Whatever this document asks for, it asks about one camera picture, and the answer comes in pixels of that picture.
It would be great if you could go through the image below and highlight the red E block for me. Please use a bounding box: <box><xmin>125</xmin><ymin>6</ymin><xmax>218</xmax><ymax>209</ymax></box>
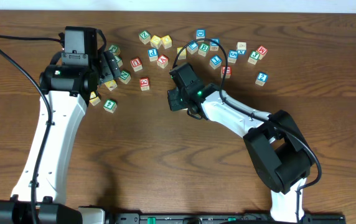
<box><xmin>139</xmin><ymin>77</ymin><xmax>150</xmax><ymax>91</ymax></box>

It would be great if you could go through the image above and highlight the blue d block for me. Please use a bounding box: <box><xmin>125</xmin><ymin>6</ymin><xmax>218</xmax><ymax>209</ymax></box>
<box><xmin>195</xmin><ymin>29</ymin><xmax>205</xmax><ymax>42</ymax></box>
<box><xmin>210</xmin><ymin>39</ymin><xmax>220</xmax><ymax>51</ymax></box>

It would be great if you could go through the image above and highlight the green B block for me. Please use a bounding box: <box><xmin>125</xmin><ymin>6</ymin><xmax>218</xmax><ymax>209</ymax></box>
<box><xmin>198</xmin><ymin>43</ymin><xmax>210</xmax><ymax>57</ymax></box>

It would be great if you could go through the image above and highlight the blue I block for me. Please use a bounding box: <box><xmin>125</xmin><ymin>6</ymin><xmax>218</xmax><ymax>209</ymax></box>
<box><xmin>210</xmin><ymin>55</ymin><xmax>222</xmax><ymax>70</ymax></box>

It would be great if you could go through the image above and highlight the red A block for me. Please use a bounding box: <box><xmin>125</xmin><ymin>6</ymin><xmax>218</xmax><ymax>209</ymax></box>
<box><xmin>157</xmin><ymin>55</ymin><xmax>169</xmax><ymax>68</ymax></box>

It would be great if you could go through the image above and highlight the red M block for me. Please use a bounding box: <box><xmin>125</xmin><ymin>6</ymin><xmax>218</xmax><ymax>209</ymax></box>
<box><xmin>256</xmin><ymin>45</ymin><xmax>268</xmax><ymax>60</ymax></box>

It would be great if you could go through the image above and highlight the blue P block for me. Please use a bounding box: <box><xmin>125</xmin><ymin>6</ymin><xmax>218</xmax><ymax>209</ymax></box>
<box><xmin>148</xmin><ymin>48</ymin><xmax>158</xmax><ymax>62</ymax></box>

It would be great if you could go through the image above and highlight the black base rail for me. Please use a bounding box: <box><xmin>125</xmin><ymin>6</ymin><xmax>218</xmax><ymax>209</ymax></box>
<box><xmin>106</xmin><ymin>213</ymin><xmax>346</xmax><ymax>224</ymax></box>

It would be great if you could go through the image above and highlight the blue 5 block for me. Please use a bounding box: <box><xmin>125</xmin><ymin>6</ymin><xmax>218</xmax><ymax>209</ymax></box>
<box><xmin>228</xmin><ymin>50</ymin><xmax>238</xmax><ymax>63</ymax></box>

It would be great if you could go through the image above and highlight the blue 2 block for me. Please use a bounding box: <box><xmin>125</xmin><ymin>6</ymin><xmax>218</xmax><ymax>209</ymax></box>
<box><xmin>255</xmin><ymin>72</ymin><xmax>268</xmax><ymax>86</ymax></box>

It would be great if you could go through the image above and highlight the blue X block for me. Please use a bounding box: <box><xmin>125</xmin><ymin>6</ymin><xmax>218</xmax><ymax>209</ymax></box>
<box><xmin>237</xmin><ymin>42</ymin><xmax>247</xmax><ymax>55</ymax></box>

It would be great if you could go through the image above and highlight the blue D block top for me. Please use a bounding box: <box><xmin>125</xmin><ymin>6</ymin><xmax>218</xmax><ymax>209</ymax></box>
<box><xmin>195</xmin><ymin>29</ymin><xmax>205</xmax><ymax>42</ymax></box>

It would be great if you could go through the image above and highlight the green 4 block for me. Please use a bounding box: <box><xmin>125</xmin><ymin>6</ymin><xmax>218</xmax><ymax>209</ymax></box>
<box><xmin>103</xmin><ymin>100</ymin><xmax>117</xmax><ymax>113</ymax></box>

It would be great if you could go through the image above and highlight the blue D block right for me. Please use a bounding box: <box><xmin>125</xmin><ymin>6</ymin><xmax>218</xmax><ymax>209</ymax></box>
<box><xmin>210</xmin><ymin>39</ymin><xmax>220</xmax><ymax>51</ymax></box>

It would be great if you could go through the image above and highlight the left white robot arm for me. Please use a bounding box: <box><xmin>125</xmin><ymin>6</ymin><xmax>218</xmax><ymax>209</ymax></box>
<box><xmin>0</xmin><ymin>50</ymin><xmax>121</xmax><ymax>223</ymax></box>

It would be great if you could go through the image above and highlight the yellow block beside Z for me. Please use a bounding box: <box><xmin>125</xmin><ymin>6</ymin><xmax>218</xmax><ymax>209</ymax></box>
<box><xmin>150</xmin><ymin>35</ymin><xmax>162</xmax><ymax>49</ymax></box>

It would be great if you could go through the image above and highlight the red u block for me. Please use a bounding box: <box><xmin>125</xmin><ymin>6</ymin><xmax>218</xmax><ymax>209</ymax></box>
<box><xmin>130</xmin><ymin>57</ymin><xmax>143</xmax><ymax>72</ymax></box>
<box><xmin>220</xmin><ymin>66</ymin><xmax>232</xmax><ymax>78</ymax></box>

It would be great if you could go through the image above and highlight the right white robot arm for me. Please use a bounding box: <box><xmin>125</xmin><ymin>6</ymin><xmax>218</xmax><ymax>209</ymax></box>
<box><xmin>167</xmin><ymin>83</ymin><xmax>321</xmax><ymax>223</ymax></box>

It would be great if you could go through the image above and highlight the green J block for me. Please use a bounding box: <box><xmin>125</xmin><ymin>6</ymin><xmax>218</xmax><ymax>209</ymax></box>
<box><xmin>248</xmin><ymin>51</ymin><xmax>260</xmax><ymax>65</ymax></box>

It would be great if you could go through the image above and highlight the yellow S block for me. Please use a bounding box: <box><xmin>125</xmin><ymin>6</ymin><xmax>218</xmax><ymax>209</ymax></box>
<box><xmin>177</xmin><ymin>47</ymin><xmax>187</xmax><ymax>60</ymax></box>

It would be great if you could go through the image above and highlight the red U block left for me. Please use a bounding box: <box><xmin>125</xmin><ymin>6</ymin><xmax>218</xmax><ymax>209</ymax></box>
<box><xmin>130</xmin><ymin>57</ymin><xmax>143</xmax><ymax>72</ymax></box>

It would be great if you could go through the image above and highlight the green block upper left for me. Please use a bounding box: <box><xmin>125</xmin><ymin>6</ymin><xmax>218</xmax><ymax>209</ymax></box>
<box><xmin>108</xmin><ymin>44</ymin><xmax>121</xmax><ymax>56</ymax></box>

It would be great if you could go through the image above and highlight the green 7 block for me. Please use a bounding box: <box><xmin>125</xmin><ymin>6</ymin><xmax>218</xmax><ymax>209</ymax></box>
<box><xmin>115</xmin><ymin>55</ymin><xmax>123</xmax><ymax>67</ymax></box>

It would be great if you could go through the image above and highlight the green N block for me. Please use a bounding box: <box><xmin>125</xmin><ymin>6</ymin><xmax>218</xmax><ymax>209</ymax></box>
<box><xmin>119</xmin><ymin>70</ymin><xmax>131</xmax><ymax>84</ymax></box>

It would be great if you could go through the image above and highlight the yellow O block top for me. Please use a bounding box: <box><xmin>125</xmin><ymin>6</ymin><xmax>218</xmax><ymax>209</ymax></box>
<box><xmin>161</xmin><ymin>35</ymin><xmax>172</xmax><ymax>49</ymax></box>

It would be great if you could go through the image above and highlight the yellow C block left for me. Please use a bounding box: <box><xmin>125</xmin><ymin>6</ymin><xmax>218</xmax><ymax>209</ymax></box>
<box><xmin>89</xmin><ymin>91</ymin><xmax>101</xmax><ymax>106</ymax></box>

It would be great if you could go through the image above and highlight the blue L block upper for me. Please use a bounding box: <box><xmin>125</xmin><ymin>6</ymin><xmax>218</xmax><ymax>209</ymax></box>
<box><xmin>186</xmin><ymin>40</ymin><xmax>199</xmax><ymax>55</ymax></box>

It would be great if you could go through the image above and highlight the yellow tilted block left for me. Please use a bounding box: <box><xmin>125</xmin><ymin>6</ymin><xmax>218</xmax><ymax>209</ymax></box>
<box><xmin>105</xmin><ymin>80</ymin><xmax>118</xmax><ymax>91</ymax></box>

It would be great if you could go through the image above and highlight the green Z block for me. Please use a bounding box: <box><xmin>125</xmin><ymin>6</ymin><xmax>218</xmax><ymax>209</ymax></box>
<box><xmin>139</xmin><ymin>30</ymin><xmax>151</xmax><ymax>45</ymax></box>

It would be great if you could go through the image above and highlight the red U block right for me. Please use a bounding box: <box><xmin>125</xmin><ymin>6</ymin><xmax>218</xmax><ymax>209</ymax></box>
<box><xmin>220</xmin><ymin>66</ymin><xmax>232</xmax><ymax>78</ymax></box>

